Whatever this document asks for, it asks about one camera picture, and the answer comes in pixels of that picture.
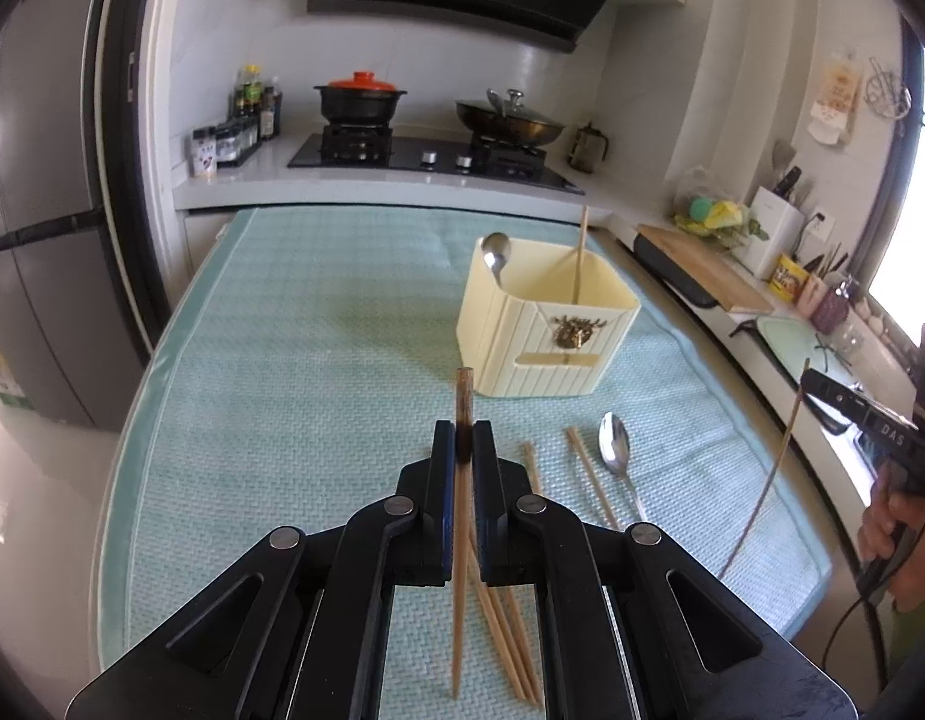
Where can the light green lidded pan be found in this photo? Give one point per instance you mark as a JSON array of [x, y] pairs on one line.
[[790, 342]]

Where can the black wok with glass lid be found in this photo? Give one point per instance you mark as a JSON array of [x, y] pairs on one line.
[[506, 119]]

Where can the black pot with red lid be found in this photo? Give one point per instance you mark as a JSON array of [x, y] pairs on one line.
[[359, 101]]

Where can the wooden cutting board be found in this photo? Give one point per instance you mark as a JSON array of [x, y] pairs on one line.
[[708, 269]]

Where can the yellow cup container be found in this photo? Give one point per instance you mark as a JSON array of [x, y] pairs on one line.
[[788, 279]]

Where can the steel spoon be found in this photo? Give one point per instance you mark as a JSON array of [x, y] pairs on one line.
[[614, 447], [496, 253]]

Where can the cream utensil holder box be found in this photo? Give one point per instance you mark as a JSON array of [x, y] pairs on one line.
[[524, 338]]

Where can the hanging yellow paper bag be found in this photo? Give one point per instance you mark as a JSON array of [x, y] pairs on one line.
[[831, 111]]

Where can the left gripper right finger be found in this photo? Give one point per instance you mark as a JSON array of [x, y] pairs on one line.
[[490, 507]]

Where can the purple cup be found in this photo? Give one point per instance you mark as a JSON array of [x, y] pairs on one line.
[[832, 310]]

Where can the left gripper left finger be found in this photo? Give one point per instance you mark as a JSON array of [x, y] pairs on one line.
[[438, 508]]

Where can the grey refrigerator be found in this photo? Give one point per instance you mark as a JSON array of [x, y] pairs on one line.
[[65, 331]]

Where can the white knife block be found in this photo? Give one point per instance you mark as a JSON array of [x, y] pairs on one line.
[[771, 230]]

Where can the french press coffee maker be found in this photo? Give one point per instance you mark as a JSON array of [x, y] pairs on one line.
[[589, 149]]

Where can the spice jar rack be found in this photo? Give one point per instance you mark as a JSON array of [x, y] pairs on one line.
[[236, 141]]

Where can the black tray under board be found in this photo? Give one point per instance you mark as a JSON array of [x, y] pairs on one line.
[[662, 267]]

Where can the green yellow sponges in bag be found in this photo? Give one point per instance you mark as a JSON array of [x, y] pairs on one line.
[[703, 209]]

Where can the wooden chopstick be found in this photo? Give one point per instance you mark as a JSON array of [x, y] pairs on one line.
[[529, 460], [500, 633], [580, 254], [780, 456], [574, 437], [463, 398], [523, 659]]

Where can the white spice jar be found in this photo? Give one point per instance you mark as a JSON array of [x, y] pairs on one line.
[[203, 152]]

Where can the pink cup with utensils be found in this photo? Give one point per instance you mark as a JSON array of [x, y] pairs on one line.
[[810, 296]]

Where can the dark sauce bottles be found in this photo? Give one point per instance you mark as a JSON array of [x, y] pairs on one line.
[[260, 98]]

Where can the black gas stove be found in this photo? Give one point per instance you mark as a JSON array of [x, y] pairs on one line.
[[379, 148]]

